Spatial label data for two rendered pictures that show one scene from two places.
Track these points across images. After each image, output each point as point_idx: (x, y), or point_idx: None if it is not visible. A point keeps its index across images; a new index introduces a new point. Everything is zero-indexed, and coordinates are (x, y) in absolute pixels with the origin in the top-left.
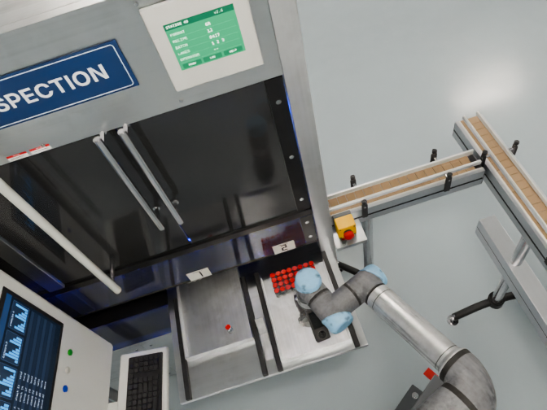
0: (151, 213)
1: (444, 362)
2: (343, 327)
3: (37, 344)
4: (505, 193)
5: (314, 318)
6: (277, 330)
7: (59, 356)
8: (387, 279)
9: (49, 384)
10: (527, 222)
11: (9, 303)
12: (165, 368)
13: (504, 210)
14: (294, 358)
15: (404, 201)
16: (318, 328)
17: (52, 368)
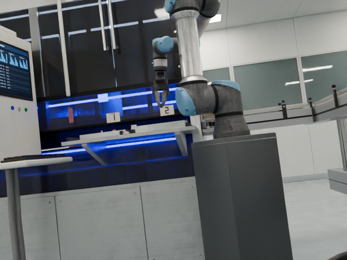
0: (104, 35)
1: None
2: (166, 42)
3: (19, 78)
4: (319, 104)
5: (159, 74)
6: None
7: (21, 100)
8: (199, 39)
9: (10, 91)
10: (327, 101)
11: (25, 55)
12: (64, 157)
13: (322, 119)
14: (143, 128)
15: (255, 120)
16: (159, 76)
17: (16, 93)
